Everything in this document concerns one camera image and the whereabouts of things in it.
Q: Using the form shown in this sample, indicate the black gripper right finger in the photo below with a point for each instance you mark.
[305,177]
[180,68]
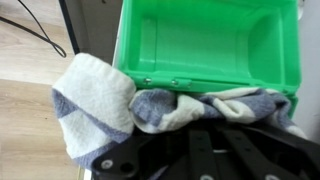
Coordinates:
[258,152]

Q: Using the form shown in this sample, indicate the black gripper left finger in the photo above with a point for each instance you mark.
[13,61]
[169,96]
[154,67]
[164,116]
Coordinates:
[137,158]

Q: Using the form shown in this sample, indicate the grey white striped towel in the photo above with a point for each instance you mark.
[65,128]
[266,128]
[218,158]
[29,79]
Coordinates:
[99,107]

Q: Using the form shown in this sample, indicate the green plastic case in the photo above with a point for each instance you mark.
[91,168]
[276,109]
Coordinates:
[210,45]

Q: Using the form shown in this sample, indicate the white tv stand cabinet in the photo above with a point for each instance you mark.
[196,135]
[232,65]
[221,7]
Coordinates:
[92,26]

